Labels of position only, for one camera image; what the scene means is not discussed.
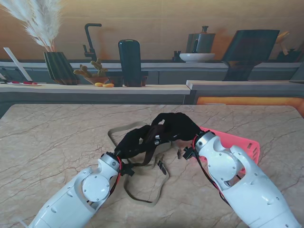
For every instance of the white pampas grass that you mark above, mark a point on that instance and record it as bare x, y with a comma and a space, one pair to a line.
40, 23

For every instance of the dark utensil holder with spoons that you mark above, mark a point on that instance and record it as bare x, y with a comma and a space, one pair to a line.
288, 55

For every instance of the grey pot with lid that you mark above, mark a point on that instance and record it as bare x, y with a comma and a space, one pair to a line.
200, 41

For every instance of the dark ribbed vase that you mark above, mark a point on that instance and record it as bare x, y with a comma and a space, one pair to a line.
60, 69

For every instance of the tall dark cylindrical canister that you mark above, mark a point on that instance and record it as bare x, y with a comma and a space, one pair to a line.
130, 61

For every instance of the white ceramic bowl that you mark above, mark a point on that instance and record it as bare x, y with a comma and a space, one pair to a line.
197, 57

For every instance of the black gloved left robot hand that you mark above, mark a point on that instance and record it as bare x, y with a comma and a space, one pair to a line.
133, 142

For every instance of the orange fruits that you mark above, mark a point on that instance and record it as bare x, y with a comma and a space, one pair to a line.
107, 85

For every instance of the white leaning board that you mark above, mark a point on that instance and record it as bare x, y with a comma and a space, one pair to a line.
16, 63

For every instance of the dark range hood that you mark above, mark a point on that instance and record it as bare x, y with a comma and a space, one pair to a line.
249, 50

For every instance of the grey stone counter top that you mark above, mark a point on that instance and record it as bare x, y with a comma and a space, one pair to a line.
237, 85

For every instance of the plate with red food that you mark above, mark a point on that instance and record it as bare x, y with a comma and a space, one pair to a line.
26, 83

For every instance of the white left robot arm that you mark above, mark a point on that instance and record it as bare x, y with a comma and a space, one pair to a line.
78, 197

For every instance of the pink plastic mesh basket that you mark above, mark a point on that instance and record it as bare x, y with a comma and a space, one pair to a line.
247, 145

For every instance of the beige woven belt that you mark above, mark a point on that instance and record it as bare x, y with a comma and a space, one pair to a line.
147, 166

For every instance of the light wood counter top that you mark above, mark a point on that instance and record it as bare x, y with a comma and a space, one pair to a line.
71, 89

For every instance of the black kitchen faucet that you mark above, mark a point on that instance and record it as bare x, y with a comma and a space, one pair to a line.
89, 42

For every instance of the small black stand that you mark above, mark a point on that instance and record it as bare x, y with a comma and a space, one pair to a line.
177, 57

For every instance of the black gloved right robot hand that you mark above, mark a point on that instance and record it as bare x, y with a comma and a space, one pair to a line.
178, 128

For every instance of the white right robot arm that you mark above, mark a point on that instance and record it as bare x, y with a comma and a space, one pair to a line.
242, 180

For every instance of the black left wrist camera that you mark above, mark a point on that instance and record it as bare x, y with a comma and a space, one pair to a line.
128, 170

